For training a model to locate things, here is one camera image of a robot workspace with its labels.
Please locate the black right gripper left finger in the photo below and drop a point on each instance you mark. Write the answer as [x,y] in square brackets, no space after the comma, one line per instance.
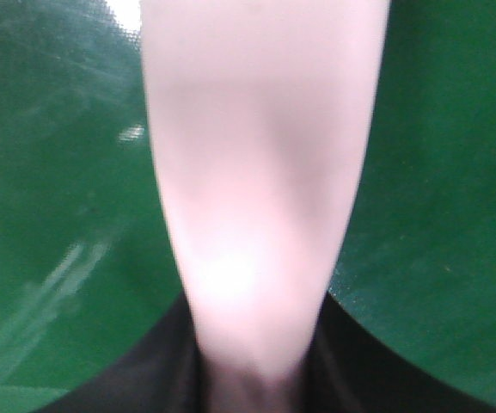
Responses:
[162,372]

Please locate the pink hand brush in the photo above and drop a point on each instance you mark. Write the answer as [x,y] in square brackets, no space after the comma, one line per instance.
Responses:
[259,117]

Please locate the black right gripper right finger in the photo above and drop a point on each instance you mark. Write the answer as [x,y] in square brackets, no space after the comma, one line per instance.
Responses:
[349,370]

